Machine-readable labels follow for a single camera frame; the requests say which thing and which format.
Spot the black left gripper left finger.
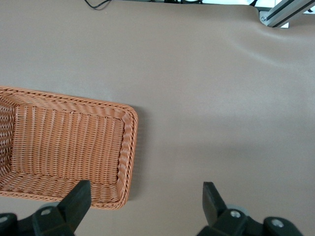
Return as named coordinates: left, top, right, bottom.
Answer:
left=31, top=180, right=92, bottom=236

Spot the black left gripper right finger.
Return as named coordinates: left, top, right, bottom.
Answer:
left=198, top=181, right=252, bottom=236

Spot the brown wicker basket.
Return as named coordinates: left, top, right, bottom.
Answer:
left=0, top=86, right=139, bottom=210

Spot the black looped cable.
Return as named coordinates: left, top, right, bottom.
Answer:
left=84, top=0, right=112, bottom=10

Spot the aluminium mast with bracket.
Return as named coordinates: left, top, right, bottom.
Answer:
left=258, top=0, right=315, bottom=30

